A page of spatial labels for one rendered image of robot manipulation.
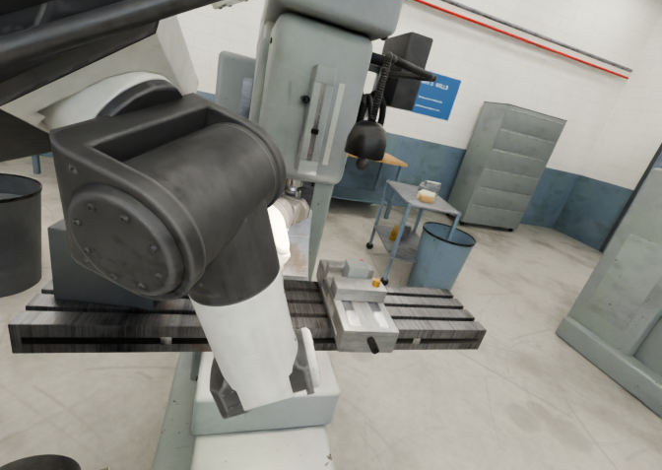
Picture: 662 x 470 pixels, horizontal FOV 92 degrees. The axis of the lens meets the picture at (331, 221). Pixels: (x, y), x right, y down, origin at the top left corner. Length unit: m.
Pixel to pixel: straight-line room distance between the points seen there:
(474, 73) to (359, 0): 5.48
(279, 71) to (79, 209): 0.52
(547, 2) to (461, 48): 1.53
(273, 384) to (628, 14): 8.01
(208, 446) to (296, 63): 0.84
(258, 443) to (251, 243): 0.70
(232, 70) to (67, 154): 0.94
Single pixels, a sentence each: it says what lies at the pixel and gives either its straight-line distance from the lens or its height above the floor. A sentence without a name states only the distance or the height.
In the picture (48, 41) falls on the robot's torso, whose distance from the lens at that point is 0.24.
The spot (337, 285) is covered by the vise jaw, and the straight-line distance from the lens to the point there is 0.90.
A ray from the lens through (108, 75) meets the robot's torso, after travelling 0.28.
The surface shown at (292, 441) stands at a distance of 0.94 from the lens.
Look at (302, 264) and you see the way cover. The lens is 1.22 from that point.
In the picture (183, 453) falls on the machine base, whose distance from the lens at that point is 1.54.
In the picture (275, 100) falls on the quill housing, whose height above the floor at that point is 1.47.
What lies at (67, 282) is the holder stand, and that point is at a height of 0.98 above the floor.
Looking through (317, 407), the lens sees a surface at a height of 0.80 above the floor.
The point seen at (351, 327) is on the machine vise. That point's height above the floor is 1.00.
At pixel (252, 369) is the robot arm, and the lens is 0.36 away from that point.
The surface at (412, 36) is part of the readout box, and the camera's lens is 1.09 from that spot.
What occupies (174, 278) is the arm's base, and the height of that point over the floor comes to 1.37.
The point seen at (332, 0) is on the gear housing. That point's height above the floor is 1.65.
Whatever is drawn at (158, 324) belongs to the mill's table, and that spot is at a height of 0.93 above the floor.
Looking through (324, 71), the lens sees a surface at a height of 1.54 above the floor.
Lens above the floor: 1.50
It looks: 20 degrees down
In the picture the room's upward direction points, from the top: 14 degrees clockwise
